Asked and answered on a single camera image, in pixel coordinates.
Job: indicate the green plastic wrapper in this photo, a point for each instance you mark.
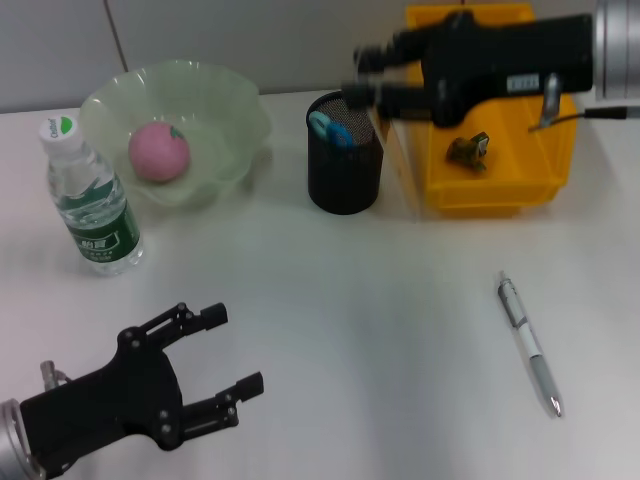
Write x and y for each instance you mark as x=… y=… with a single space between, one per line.
x=465 y=150

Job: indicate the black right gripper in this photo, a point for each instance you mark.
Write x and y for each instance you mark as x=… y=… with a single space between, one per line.
x=500 y=55

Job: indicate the clear green-label water bottle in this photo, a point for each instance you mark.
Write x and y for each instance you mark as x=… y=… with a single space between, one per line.
x=100 y=225

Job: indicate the blue capped scissors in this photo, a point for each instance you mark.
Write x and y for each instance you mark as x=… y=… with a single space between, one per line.
x=337 y=135

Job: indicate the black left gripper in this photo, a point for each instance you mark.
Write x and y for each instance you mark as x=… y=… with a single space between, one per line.
x=115 y=400

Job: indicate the pale green wavy fruit bowl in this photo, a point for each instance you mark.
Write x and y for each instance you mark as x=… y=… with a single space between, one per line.
x=215 y=125

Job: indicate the pink toy peach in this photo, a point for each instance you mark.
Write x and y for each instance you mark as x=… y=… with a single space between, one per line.
x=157 y=152

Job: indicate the black mesh pen holder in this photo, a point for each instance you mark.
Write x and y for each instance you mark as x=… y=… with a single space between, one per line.
x=345 y=175

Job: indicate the yellow plastic bin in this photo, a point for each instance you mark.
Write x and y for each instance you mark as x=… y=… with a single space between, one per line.
x=500 y=190

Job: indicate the grey mechanical pen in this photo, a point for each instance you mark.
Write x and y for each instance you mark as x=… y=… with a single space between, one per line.
x=542 y=380

